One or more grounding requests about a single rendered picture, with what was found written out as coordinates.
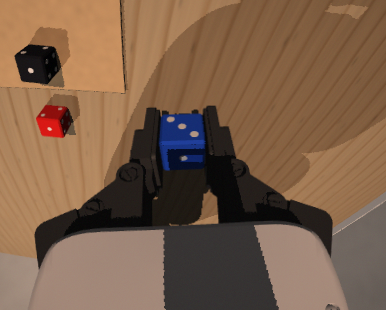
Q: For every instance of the tan mat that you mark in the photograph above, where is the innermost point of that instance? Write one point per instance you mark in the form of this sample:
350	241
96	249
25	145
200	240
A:
86	35

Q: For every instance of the blue die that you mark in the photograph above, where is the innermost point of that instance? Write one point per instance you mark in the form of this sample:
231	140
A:
182	141

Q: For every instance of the red die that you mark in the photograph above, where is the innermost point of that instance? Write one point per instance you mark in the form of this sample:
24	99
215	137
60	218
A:
54	121

